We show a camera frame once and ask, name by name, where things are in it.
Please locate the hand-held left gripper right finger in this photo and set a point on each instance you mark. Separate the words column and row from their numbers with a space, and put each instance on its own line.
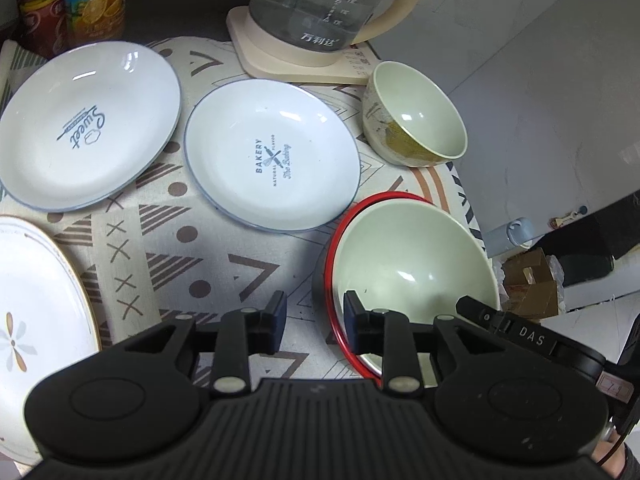
column 352, row 321

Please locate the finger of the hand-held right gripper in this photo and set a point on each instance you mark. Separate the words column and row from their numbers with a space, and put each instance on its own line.
column 525, row 336

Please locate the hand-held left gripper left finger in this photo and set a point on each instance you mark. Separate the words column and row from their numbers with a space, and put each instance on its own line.
column 278, row 316

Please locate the large red-rimmed green bowl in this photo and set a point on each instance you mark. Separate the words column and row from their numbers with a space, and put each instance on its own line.
column 410, row 250

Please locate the small white blue-rimmed plate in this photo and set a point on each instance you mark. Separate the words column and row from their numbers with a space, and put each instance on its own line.
column 240, row 185

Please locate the small cream bowl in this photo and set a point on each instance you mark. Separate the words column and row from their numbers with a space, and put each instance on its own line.
column 425, row 110

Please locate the white gold-rimmed flower plate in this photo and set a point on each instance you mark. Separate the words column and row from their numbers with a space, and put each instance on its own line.
column 40, row 285

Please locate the large white blue-rimmed plate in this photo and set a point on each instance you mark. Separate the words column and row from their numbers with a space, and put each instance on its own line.
column 75, row 100

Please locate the person's right forearm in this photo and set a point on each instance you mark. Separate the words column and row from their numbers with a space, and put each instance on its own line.
column 610, row 465

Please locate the cardboard box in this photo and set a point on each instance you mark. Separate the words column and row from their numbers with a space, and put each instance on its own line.
column 530, row 285

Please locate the grey plastic fixture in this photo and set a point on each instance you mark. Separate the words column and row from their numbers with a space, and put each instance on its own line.
column 505, row 240

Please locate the patterned tablecloth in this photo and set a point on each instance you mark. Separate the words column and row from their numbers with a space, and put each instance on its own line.
column 165, row 265

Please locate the cream kettle base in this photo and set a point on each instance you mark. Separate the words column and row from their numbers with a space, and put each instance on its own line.
column 280, row 67

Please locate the orange juice bottle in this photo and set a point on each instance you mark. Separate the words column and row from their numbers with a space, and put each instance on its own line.
column 95, row 5

